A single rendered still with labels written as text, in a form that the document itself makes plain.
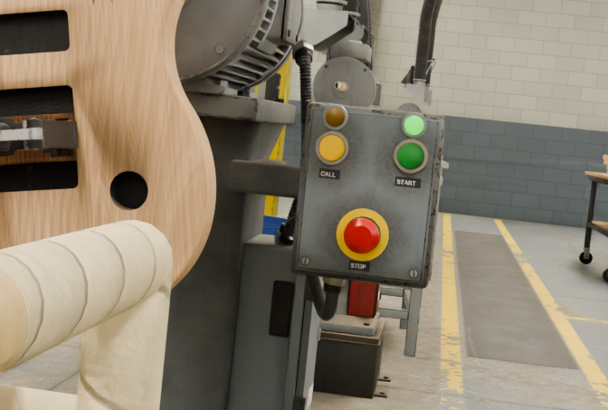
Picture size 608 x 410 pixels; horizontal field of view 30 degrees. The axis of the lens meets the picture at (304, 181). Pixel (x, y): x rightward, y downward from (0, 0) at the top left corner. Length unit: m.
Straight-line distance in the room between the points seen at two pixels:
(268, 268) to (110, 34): 0.52
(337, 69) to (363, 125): 3.32
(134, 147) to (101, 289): 0.75
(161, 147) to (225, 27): 0.28
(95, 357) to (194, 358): 1.09
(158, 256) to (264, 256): 1.10
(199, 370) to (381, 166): 0.41
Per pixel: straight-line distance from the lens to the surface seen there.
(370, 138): 1.29
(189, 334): 1.52
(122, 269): 0.38
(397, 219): 1.30
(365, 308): 4.78
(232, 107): 1.41
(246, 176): 1.41
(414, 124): 1.29
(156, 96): 1.10
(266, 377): 1.55
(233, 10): 1.34
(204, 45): 1.34
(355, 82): 4.60
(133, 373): 0.43
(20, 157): 1.14
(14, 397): 0.47
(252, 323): 1.54
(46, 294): 0.32
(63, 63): 1.13
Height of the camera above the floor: 1.10
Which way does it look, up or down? 3 degrees down
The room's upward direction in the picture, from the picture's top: 6 degrees clockwise
